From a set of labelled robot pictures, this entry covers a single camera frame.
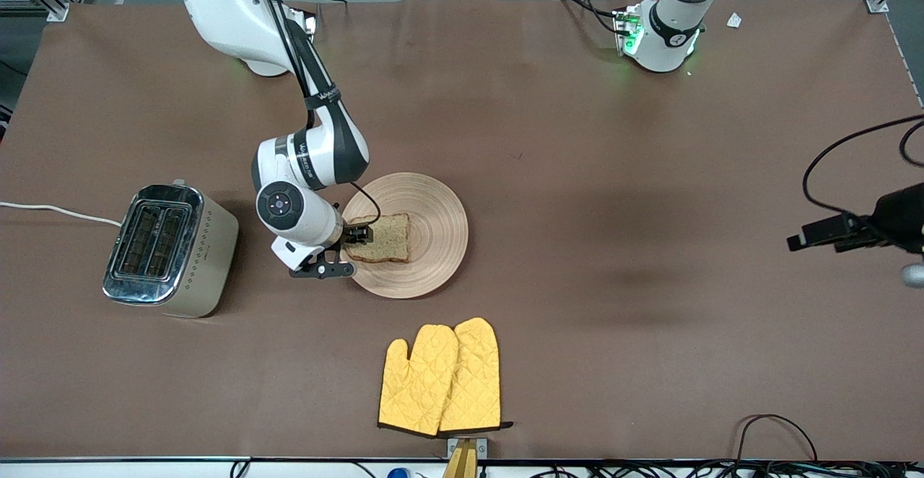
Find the black looped cable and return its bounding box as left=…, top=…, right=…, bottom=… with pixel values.
left=733, top=414, right=820, bottom=464

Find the cream and chrome toaster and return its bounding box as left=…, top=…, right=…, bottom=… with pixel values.
left=102, top=179, right=240, bottom=319

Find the metal bracket with wooden strut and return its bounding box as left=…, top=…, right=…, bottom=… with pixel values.
left=442, top=437, right=489, bottom=478

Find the white toaster power cable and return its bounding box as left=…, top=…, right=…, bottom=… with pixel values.
left=0, top=201, right=122, bottom=227

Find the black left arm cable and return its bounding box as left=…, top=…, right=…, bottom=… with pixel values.
left=803, top=113, right=924, bottom=216

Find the slice of brown bread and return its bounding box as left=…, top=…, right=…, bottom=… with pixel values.
left=344, top=212, right=411, bottom=264

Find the yellow quilted oven mitt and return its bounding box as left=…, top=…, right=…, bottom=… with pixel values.
left=438, top=317, right=515, bottom=434
left=378, top=324, right=460, bottom=437

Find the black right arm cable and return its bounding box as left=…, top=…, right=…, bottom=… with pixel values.
left=249, top=0, right=382, bottom=227

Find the round pale wooden plate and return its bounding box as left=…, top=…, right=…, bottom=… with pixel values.
left=339, top=172, right=470, bottom=300

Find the black cable bundle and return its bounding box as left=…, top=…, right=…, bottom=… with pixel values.
left=534, top=460, right=924, bottom=478

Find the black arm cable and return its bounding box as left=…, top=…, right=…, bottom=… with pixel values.
left=803, top=113, right=924, bottom=216
left=249, top=0, right=382, bottom=227

